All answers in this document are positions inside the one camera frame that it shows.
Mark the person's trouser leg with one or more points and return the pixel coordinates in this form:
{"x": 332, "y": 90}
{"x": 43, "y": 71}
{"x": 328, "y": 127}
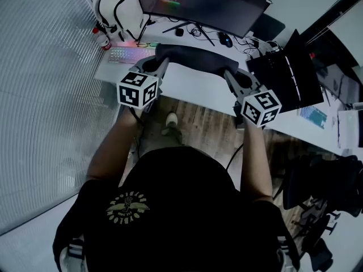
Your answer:
{"x": 173, "y": 135}

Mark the white desk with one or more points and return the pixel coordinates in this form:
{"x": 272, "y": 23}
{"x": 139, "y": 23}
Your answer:
{"x": 198, "y": 85}

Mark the eyeglasses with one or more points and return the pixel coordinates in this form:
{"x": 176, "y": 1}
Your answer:
{"x": 147, "y": 44}

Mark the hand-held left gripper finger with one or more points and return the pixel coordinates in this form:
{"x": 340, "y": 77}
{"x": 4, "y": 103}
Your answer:
{"x": 139, "y": 64}
{"x": 163, "y": 67}

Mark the white backlit keyboard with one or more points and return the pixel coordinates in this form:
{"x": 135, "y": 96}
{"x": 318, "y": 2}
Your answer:
{"x": 127, "y": 54}

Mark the black computer mouse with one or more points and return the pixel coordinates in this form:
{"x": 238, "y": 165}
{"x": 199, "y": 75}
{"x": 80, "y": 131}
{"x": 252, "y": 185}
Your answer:
{"x": 225, "y": 39}

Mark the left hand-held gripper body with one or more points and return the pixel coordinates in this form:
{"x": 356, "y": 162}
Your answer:
{"x": 137, "y": 91}

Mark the black laptop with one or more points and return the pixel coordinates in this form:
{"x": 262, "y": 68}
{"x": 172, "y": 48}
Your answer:
{"x": 286, "y": 75}

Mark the black office chair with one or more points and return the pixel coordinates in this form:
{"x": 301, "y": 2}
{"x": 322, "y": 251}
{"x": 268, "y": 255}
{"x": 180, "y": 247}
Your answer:
{"x": 320, "y": 191}

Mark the person's right forearm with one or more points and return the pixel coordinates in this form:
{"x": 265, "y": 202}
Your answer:
{"x": 255, "y": 163}

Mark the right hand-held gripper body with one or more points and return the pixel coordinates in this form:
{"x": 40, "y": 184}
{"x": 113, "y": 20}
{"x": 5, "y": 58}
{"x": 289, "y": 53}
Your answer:
{"x": 261, "y": 108}

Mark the black monitor stand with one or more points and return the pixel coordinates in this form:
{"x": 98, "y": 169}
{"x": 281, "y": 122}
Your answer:
{"x": 198, "y": 28}

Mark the person's shoe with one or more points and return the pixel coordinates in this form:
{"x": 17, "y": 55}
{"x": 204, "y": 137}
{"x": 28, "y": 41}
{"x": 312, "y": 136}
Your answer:
{"x": 172, "y": 119}

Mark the person's left forearm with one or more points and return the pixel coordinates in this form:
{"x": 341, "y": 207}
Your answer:
{"x": 113, "y": 149}

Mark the person's black printed shirt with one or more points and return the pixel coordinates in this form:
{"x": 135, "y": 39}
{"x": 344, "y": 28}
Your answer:
{"x": 175, "y": 214}

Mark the white backpack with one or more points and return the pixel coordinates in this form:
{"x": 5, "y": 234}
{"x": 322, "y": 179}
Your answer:
{"x": 119, "y": 7}

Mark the black curved monitor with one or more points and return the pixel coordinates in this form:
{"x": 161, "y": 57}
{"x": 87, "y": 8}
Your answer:
{"x": 198, "y": 1}

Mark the small black puck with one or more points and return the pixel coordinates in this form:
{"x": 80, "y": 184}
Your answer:
{"x": 179, "y": 32}

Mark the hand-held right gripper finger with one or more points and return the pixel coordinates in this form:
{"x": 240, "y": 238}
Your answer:
{"x": 253, "y": 78}
{"x": 231, "y": 79}

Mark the white box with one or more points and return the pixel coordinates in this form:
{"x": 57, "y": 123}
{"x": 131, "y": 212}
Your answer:
{"x": 350, "y": 127}

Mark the red capped drink bottle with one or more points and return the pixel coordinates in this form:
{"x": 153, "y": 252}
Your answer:
{"x": 102, "y": 40}

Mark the teal keyboard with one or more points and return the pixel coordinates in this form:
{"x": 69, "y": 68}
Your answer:
{"x": 314, "y": 117}

